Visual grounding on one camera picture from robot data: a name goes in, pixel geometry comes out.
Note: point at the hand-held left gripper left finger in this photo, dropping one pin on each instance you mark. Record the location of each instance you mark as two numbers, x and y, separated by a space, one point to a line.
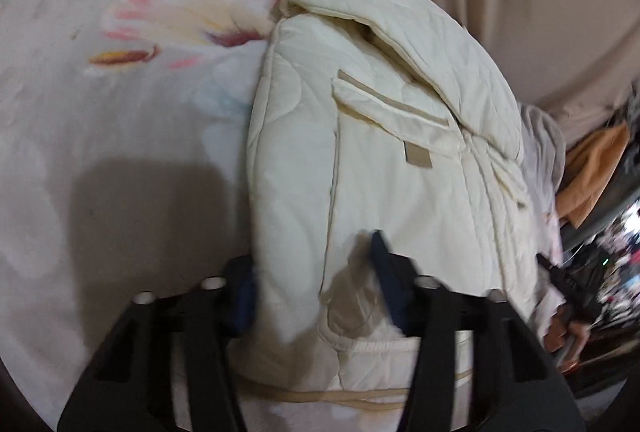
244 307

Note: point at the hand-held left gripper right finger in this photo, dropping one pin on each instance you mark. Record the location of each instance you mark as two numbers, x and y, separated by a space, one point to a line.
391 284

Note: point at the cream quilted jacket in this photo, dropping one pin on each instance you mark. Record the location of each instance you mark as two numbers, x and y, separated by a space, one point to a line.
400 192

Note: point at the person's right hand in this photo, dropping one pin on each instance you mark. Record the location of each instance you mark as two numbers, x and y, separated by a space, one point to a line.
570 338

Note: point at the orange cloth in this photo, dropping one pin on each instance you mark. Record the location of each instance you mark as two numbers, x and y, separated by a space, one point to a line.
595 171

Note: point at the floral fleece blanket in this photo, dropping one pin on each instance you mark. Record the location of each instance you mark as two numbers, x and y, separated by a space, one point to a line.
100 136

